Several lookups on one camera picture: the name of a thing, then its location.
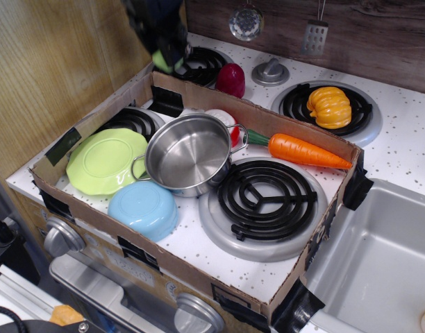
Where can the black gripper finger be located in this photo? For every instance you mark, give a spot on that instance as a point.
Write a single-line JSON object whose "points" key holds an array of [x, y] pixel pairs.
{"points": [[180, 54]]}

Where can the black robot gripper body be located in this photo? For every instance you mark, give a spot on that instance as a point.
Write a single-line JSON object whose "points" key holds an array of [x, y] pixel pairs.
{"points": [[157, 24]]}

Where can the stainless steel pot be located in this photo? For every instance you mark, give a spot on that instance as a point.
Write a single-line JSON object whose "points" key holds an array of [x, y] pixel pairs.
{"points": [[191, 155]]}

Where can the back left black burner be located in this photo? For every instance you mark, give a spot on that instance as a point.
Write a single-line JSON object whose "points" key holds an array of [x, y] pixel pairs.
{"points": [[202, 66]]}

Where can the black burner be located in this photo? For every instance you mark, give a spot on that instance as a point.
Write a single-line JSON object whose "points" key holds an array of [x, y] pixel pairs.
{"points": [[366, 118], [265, 210], [202, 66], [139, 120]]}

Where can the red toy pepper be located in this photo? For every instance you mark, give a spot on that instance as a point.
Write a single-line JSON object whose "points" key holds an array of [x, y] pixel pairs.
{"points": [[231, 80]]}

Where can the hanging metal skimmer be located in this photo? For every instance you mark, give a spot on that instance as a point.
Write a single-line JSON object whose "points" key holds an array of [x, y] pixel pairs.
{"points": [[246, 22]]}

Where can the front left black burner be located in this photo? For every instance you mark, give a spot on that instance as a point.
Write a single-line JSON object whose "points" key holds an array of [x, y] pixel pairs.
{"points": [[139, 120]]}

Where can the silver stove top knob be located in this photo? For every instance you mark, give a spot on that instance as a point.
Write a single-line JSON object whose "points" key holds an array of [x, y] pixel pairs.
{"points": [[270, 74]]}

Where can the red and white toy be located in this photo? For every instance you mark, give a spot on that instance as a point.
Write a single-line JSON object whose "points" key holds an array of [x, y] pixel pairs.
{"points": [[227, 120]]}

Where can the green plastic plate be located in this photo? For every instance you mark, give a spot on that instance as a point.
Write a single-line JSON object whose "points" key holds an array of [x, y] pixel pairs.
{"points": [[107, 161]]}

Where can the hanging metal spatula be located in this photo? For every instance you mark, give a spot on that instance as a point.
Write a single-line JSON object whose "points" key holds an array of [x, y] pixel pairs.
{"points": [[314, 37]]}

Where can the orange toy carrot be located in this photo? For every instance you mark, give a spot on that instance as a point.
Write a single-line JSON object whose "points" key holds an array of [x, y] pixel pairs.
{"points": [[292, 149]]}

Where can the blue plastic bowl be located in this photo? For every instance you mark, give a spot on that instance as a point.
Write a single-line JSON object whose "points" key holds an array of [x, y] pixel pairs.
{"points": [[147, 208]]}

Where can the yellow toy squash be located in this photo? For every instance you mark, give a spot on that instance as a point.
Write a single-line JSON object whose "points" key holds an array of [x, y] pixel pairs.
{"points": [[330, 107]]}

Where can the front right black burner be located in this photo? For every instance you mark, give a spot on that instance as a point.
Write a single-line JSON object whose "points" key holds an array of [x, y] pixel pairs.
{"points": [[265, 210]]}

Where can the back right black burner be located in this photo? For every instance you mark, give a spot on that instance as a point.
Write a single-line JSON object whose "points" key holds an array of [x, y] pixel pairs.
{"points": [[366, 118]]}

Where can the left silver oven knob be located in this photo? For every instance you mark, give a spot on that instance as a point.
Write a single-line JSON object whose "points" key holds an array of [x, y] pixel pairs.
{"points": [[61, 238]]}

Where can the silver oven knob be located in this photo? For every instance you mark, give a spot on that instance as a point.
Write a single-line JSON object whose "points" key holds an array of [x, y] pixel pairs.
{"points": [[195, 315], [61, 238]]}

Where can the right silver oven knob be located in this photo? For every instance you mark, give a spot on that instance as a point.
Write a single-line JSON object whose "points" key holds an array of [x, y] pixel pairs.
{"points": [[195, 315]]}

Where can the cardboard fence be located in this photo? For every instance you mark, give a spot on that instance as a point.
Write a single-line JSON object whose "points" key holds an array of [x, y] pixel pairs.
{"points": [[247, 294]]}

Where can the orange toy bottom left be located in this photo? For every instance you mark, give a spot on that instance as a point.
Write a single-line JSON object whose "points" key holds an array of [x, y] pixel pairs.
{"points": [[63, 315]]}

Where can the grey toy sink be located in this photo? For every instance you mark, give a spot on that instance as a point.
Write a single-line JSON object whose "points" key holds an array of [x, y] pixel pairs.
{"points": [[370, 272]]}

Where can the silver oven door handle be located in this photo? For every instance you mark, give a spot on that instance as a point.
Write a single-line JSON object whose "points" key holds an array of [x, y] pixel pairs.
{"points": [[99, 291]]}

